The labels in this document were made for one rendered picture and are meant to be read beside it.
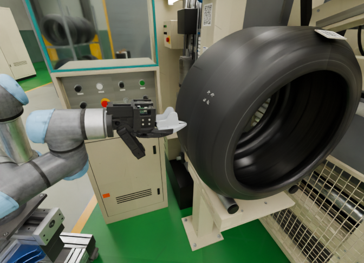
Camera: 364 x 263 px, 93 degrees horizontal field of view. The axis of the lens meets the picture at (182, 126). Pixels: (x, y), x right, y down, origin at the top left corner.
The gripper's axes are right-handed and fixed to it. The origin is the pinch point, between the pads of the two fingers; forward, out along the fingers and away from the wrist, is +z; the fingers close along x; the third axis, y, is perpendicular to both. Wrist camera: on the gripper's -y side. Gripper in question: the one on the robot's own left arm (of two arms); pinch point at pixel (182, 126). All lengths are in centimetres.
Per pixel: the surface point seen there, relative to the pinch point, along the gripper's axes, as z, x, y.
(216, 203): 16.7, -3.7, -33.4
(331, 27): 58, 10, 32
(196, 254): 30, 18, -119
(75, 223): -60, 73, -128
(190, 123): 1.3, -2.8, 2.1
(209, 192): 16.5, 2.1, -33.4
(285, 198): 50, -7, -36
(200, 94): 3.3, -2.3, 10.5
